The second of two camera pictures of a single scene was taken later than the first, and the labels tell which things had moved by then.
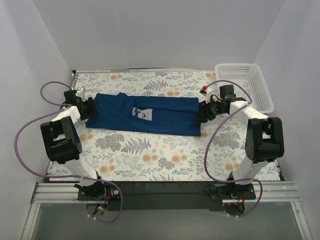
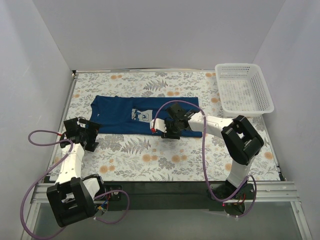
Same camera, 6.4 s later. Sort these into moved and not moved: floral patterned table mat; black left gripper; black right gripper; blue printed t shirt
Moved: black right gripper; black left gripper
Not moved: floral patterned table mat; blue printed t shirt
